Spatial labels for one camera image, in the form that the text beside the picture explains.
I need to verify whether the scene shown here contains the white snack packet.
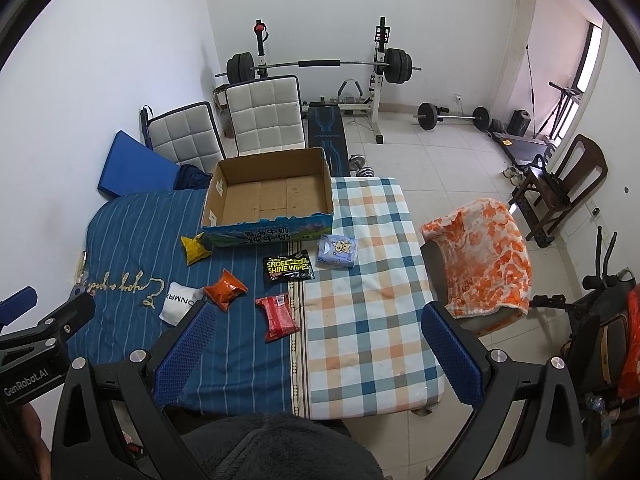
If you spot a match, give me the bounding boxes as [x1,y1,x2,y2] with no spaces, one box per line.
[160,282,204,326]

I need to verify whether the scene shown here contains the orange snack packet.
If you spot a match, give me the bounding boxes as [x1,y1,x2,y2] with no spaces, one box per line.
[203,269,248,312]

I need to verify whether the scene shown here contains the red snack packet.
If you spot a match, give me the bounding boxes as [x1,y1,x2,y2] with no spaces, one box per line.
[255,294,299,342]

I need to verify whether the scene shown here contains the yellow snack packet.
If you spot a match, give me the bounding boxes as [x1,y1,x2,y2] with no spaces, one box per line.
[180,233,213,266]

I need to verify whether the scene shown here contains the light blue tissue pack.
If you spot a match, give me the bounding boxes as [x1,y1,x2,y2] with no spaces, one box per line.
[318,234,358,269]

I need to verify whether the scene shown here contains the grey chair under blanket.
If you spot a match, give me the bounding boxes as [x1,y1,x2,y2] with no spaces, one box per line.
[420,238,526,338]

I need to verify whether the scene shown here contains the orange floral blanket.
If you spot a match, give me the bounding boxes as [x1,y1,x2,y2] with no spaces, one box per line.
[420,198,533,318]

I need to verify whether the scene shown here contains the blue striped bed cover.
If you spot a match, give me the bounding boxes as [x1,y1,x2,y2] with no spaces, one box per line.
[66,186,307,417]

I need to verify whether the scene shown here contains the black fleece clothing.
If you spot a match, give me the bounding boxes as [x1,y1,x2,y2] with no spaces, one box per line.
[164,406,384,479]

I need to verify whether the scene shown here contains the black exercise bike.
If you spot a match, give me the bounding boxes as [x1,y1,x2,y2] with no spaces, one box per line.
[529,228,637,454]

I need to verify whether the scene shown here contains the red orange bag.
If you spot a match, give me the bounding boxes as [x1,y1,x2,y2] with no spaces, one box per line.
[618,285,640,400]

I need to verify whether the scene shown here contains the blue foam mat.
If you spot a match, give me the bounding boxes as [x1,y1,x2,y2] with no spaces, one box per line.
[98,130,179,197]

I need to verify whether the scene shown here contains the chrome dumbbell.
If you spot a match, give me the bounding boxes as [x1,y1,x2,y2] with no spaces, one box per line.
[348,154,375,178]

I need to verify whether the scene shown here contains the treadmill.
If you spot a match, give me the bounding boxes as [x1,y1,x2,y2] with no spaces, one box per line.
[488,110,555,169]

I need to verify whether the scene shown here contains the open cardboard box blue sides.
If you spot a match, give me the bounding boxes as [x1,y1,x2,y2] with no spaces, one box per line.
[201,148,334,247]

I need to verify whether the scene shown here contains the dark wooden chair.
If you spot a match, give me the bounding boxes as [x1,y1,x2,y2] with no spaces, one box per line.
[509,134,608,248]

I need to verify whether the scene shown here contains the barbell on floor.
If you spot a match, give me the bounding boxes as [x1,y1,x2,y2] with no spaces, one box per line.
[414,102,491,132]

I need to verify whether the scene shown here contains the left white quilted chair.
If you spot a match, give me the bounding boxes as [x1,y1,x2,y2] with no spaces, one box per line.
[140,101,226,174]

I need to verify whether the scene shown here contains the white quilted chair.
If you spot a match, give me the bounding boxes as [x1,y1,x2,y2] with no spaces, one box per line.
[140,101,226,174]
[224,75,306,156]

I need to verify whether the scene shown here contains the black blue weight bench pad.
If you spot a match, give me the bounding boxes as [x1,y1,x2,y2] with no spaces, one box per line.
[307,103,350,177]

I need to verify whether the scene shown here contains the right white quilted chair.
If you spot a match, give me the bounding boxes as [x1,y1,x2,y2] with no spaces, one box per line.
[224,75,306,156]

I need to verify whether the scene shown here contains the barbell on rack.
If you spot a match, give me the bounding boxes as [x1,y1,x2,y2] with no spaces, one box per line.
[216,48,422,84]

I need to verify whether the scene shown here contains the white weight bench rack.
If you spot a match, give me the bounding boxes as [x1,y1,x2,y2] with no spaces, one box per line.
[253,16,390,144]

